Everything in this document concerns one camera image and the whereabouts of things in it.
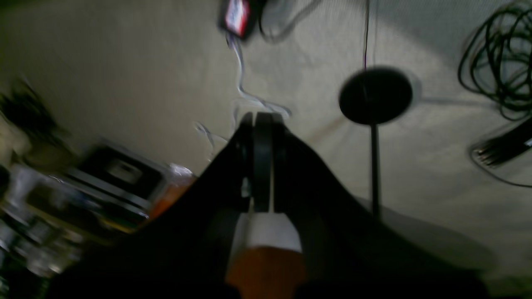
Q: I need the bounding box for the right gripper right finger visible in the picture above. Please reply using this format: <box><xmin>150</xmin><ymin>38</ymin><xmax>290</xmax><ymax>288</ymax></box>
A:
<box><xmin>272</xmin><ymin>114</ymin><xmax>490</xmax><ymax>299</ymax></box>

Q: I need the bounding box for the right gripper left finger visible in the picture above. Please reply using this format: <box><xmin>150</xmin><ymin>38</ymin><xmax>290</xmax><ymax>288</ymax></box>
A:
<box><xmin>46</xmin><ymin>113</ymin><xmax>253</xmax><ymax>299</ymax></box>

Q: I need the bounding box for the black electronics box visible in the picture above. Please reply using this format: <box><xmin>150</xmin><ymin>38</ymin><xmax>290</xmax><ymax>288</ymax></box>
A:
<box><xmin>63</xmin><ymin>142</ymin><xmax>167</xmax><ymax>213</ymax></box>

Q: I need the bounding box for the black round stand base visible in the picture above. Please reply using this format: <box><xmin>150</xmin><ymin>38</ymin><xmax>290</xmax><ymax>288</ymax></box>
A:
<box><xmin>338</xmin><ymin>67</ymin><xmax>414</xmax><ymax>219</ymax></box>

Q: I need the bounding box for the black device with red label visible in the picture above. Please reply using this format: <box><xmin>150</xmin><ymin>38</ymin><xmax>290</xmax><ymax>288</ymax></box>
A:
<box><xmin>218</xmin><ymin>0</ymin><xmax>267</xmax><ymax>41</ymax></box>

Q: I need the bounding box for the white cable on floor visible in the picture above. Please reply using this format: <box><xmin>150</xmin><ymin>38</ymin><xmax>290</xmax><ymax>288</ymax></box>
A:
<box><xmin>193</xmin><ymin>33</ymin><xmax>291</xmax><ymax>150</ymax></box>

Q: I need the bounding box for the black cable bundle on floor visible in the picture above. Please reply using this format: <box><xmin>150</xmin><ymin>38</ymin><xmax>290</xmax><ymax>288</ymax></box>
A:
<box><xmin>457</xmin><ymin>0</ymin><xmax>532</xmax><ymax>121</ymax></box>

